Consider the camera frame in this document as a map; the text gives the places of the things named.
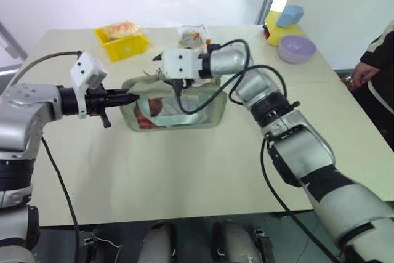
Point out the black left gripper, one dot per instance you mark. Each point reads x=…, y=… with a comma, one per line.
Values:
x=95, y=99

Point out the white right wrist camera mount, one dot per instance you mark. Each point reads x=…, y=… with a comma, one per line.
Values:
x=180, y=61

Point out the blue sponge block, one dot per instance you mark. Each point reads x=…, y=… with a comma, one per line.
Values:
x=289, y=16

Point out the yellow plastic bin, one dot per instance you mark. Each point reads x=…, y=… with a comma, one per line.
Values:
x=126, y=49

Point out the green pouch with clear window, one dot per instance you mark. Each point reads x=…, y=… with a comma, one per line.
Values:
x=184, y=121

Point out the bystander bare hand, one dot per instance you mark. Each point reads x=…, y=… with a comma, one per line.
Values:
x=364, y=73

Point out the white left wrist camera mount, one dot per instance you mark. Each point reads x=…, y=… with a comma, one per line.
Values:
x=87, y=70

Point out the person in black jacket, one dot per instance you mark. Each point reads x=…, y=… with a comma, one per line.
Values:
x=383, y=69

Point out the white snack package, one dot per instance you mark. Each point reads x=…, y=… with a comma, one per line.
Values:
x=192, y=36

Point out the grey robot leg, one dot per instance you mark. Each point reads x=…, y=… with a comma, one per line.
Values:
x=237, y=241
x=157, y=243

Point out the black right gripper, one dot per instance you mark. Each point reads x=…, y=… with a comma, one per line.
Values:
x=181, y=82

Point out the purple bowl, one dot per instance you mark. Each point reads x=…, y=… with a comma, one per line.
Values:
x=297, y=49

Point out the orange snack bag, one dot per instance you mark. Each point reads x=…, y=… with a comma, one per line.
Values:
x=121, y=29

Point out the small red object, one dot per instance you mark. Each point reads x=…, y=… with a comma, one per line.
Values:
x=265, y=30

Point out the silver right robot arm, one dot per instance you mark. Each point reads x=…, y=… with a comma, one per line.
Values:
x=295, y=143

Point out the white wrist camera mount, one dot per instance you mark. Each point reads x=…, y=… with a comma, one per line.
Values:
x=180, y=61
x=87, y=70

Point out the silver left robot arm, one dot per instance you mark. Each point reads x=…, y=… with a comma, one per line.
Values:
x=21, y=112

